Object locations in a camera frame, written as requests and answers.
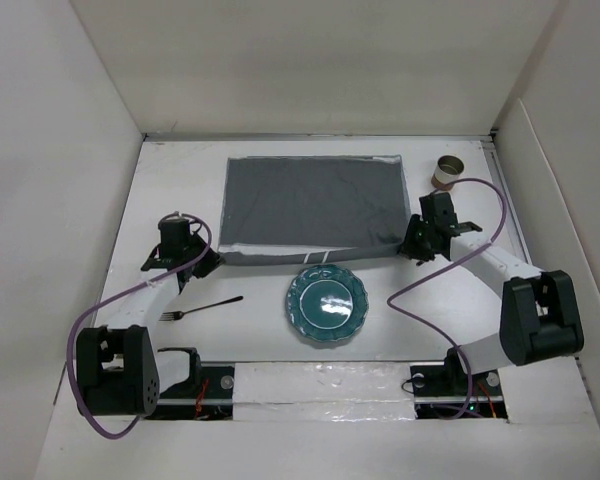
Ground grey cloth placemat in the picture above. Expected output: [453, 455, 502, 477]
[218, 155, 411, 266]

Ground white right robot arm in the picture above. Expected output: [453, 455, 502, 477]
[400, 193, 585, 394]

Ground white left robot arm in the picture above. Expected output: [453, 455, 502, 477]
[74, 213, 222, 417]

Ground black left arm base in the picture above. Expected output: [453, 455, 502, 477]
[147, 348, 235, 421]

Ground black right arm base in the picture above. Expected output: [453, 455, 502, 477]
[401, 352, 508, 420]

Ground black fork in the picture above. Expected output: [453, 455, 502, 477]
[160, 296, 244, 322]

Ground brown paper cup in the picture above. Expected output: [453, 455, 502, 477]
[431, 155, 465, 191]

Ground teal ceramic plate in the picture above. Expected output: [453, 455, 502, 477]
[284, 264, 369, 343]

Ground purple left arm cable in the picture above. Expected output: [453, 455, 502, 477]
[67, 212, 214, 440]

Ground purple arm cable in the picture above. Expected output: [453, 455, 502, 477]
[67, 212, 214, 440]
[387, 177, 509, 420]

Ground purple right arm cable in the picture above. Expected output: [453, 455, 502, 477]
[387, 177, 509, 420]

